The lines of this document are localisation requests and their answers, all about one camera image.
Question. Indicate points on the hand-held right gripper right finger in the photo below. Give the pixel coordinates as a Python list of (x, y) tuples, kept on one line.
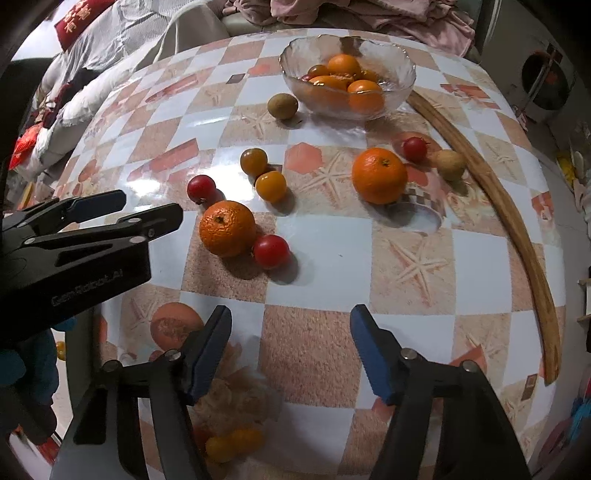
[(374, 361)]

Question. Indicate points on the yellow cherry tomato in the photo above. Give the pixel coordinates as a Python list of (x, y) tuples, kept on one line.
[(220, 448), (271, 187), (248, 439)]

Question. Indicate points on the clear glass bowl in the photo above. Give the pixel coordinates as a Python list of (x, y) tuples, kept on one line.
[(295, 60)]

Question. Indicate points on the white washing machine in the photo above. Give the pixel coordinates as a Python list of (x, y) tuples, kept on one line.
[(547, 83)]

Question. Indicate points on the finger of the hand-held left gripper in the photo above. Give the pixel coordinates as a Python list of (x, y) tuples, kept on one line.
[(157, 221), (99, 205)]

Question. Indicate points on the brown kiwi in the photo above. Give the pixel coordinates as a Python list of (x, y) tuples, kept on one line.
[(282, 106), (448, 165)]

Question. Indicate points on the person's left hand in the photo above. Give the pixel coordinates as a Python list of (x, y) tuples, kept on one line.
[(27, 369)]

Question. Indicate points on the pink blanket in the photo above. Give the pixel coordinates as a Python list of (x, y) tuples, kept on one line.
[(369, 18)]

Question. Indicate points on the grey white duvet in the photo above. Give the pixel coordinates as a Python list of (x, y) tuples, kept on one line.
[(120, 50)]

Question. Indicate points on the brownish cherry tomato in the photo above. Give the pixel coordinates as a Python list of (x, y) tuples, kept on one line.
[(254, 162), (317, 70)]

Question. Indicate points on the long wooden stick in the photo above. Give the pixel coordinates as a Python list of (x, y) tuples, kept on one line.
[(508, 207)]

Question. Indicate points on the red embroidered cushion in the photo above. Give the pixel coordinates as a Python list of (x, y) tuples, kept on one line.
[(81, 21)]

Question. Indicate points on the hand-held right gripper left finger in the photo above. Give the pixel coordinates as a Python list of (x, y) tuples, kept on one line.
[(210, 356)]

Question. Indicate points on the red cherry tomato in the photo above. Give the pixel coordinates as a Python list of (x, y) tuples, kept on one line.
[(304, 79), (414, 149), (201, 189), (271, 252)]

